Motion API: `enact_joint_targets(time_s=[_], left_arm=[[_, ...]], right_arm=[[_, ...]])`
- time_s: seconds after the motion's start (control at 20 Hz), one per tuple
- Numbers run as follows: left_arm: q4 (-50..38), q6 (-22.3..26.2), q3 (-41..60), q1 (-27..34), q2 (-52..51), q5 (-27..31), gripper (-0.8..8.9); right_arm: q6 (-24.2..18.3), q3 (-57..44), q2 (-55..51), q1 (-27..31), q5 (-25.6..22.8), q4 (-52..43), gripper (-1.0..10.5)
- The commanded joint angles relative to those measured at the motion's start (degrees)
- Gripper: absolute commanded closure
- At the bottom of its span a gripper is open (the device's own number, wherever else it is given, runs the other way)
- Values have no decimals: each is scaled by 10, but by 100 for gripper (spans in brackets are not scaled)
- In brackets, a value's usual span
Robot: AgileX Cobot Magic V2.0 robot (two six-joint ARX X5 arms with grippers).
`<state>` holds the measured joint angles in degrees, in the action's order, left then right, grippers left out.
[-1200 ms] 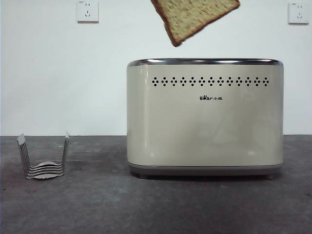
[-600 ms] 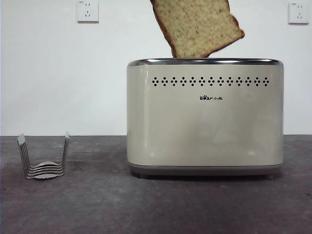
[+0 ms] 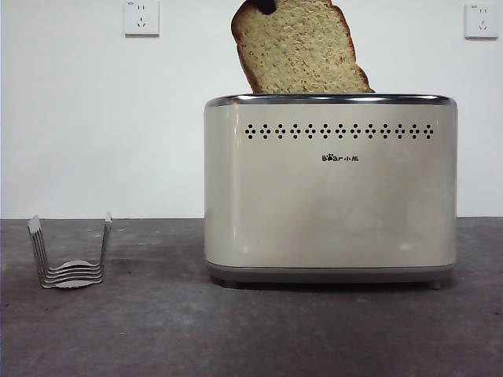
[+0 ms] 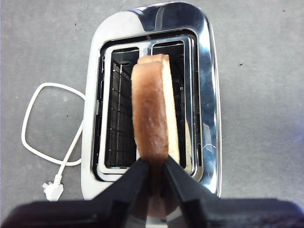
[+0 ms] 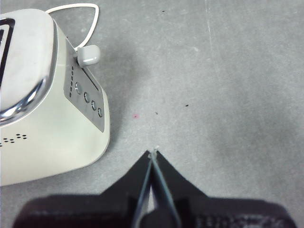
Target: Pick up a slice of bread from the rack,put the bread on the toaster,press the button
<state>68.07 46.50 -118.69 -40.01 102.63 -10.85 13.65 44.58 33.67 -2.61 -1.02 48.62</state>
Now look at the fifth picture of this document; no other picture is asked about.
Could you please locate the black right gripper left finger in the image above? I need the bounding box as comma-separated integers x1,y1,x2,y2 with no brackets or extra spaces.
102,150,153,228

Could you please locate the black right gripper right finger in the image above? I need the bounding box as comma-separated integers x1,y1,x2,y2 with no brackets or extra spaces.
152,150,208,228

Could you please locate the grey toaster lever knob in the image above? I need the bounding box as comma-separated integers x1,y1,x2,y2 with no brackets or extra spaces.
76,45,101,67

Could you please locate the cream two-slot toaster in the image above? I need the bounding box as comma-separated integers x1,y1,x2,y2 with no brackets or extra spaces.
0,9,111,187

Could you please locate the white toaster power cable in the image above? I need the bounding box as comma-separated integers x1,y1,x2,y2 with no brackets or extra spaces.
46,3,100,52

